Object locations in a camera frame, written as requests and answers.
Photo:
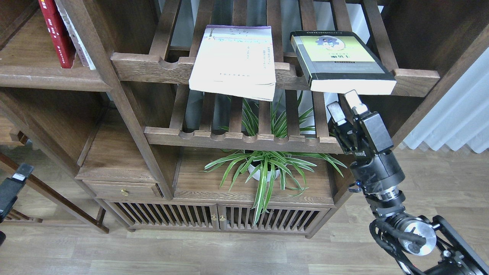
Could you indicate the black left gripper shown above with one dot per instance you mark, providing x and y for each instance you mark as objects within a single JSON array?
[{"x": 10, "y": 188}]

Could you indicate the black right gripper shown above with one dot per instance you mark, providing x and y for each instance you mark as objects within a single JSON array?
[{"x": 375, "y": 168}]

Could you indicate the green and black book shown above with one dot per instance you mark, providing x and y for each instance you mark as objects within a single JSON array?
[{"x": 338, "y": 62}]

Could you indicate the red paperback book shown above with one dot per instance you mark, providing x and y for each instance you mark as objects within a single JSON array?
[{"x": 58, "y": 32}]

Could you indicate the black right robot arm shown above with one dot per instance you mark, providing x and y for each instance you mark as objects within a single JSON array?
[{"x": 418, "y": 245}]

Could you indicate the green spider plant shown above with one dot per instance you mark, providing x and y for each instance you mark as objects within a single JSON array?
[{"x": 268, "y": 167}]

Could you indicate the dark wooden bookshelf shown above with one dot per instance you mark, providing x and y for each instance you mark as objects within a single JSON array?
[{"x": 124, "y": 125}]

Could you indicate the white curtain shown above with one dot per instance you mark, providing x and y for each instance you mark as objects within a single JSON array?
[{"x": 461, "y": 117}]

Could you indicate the white paperback book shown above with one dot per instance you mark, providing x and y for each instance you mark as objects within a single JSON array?
[{"x": 237, "y": 61}]

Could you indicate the white upright book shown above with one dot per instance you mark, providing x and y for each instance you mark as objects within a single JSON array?
[{"x": 75, "y": 37}]

